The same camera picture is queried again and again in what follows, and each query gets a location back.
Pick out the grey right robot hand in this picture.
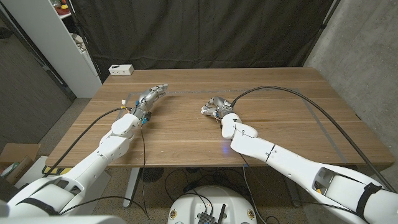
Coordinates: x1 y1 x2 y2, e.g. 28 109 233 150
200 96 234 119

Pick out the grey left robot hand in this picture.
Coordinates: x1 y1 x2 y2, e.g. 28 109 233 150
129 83 169 125

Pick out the white power strip box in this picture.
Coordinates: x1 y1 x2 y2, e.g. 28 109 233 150
108 64 135 77

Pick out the black curtain backdrop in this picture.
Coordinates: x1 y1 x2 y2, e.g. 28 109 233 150
70 0 335 82

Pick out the round black fan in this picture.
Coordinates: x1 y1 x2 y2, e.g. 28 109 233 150
139 167 165 184

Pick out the white table leg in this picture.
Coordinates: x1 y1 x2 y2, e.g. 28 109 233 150
123 167 141 208

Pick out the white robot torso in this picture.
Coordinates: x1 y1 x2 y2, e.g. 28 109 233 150
167 185 258 224

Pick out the white shelf cabinet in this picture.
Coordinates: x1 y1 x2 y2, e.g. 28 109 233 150
1 0 103 99

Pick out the grey table leg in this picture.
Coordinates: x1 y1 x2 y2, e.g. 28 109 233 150
281 174 302 208

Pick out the black antenna module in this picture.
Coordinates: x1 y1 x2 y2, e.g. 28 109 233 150
197 203 227 224

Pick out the yellow flat item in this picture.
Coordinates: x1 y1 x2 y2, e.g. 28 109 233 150
43 167 71 175

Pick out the brown cardboard box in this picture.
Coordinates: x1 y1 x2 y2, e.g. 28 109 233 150
0 142 41 186

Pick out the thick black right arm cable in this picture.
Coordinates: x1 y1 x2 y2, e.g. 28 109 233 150
230 85 397 194

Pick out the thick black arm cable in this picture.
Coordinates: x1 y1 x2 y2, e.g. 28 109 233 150
230 85 397 194
42 106 133 178

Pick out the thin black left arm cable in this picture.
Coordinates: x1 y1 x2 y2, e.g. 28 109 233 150
58 124 150 220

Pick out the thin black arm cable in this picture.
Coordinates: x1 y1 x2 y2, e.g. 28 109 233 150
239 153 358 215
58 124 150 220

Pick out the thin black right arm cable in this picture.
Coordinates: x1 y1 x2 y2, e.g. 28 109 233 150
239 153 358 215

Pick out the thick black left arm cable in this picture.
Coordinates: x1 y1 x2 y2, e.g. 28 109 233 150
42 106 133 178

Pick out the grey floor cable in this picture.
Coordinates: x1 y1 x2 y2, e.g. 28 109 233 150
242 166 268 224

